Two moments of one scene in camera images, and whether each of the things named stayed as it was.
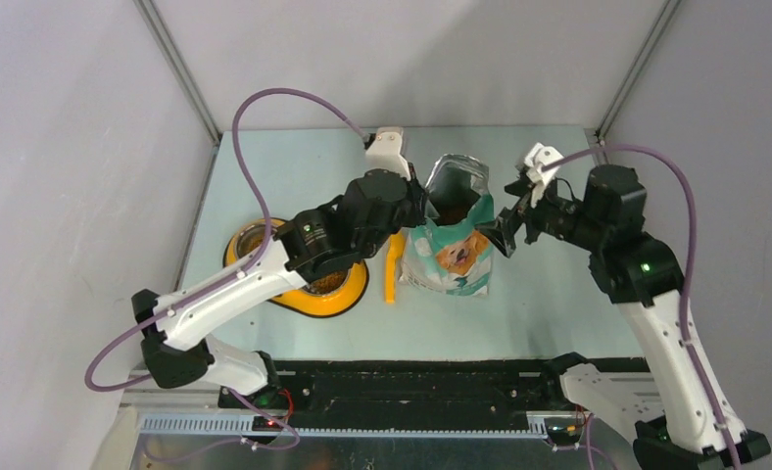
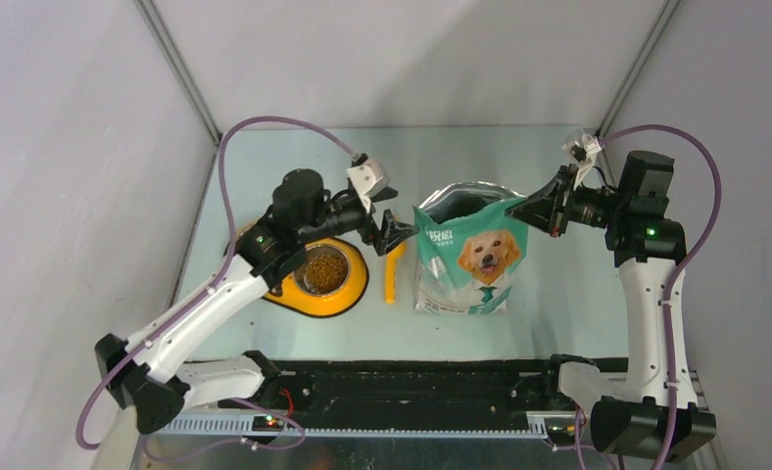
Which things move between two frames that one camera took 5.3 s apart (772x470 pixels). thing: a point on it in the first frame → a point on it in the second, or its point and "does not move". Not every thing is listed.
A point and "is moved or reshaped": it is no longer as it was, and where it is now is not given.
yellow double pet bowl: x=334 y=294 does not move
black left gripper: x=416 y=196 → x=391 y=230
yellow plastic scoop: x=396 y=244 does not move
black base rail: x=407 y=388 does not move
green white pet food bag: x=448 y=253 is moved or reshaped
